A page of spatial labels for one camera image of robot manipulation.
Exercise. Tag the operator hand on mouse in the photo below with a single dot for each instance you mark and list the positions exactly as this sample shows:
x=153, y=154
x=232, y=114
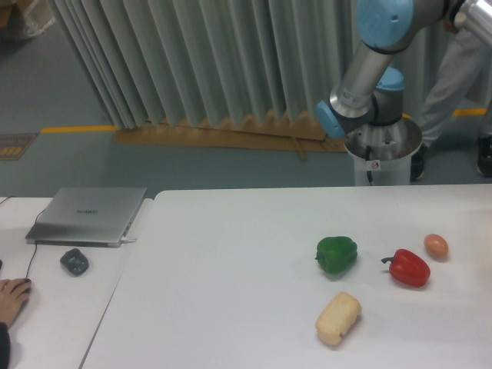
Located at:
x=10, y=308

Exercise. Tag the black computer mouse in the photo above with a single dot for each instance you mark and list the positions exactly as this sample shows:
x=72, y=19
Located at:
x=23, y=290

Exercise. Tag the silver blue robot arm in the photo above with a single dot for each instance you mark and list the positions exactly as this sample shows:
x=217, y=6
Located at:
x=387, y=28

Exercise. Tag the operator black sleeve forearm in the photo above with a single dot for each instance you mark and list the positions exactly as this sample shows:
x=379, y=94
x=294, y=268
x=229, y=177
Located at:
x=5, y=346

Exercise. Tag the green bell pepper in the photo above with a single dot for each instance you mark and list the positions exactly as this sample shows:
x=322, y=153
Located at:
x=335, y=255

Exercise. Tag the red bell pepper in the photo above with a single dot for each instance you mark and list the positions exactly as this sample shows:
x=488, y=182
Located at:
x=408, y=268

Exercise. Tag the small black plastic tray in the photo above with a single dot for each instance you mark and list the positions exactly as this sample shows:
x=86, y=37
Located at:
x=75, y=262

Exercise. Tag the silver closed laptop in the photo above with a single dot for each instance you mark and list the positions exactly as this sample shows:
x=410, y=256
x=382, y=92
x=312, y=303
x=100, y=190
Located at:
x=87, y=216

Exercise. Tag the grey folding curtain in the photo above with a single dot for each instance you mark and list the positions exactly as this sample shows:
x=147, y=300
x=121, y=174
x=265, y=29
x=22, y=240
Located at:
x=207, y=61

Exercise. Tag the flat brown cardboard sheet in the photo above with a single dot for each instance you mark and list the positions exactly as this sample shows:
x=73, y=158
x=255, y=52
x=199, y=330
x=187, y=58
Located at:
x=301, y=135

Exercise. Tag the beige bread loaf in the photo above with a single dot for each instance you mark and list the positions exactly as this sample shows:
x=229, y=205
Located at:
x=337, y=318

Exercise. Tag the brown egg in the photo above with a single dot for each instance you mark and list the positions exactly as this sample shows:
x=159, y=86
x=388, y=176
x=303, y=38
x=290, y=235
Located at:
x=436, y=246

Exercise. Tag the walking person in black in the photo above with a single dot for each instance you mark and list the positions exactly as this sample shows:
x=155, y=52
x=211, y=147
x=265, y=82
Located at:
x=466, y=55

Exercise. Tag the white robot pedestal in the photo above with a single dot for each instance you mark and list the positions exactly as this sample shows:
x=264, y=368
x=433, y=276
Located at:
x=382, y=154

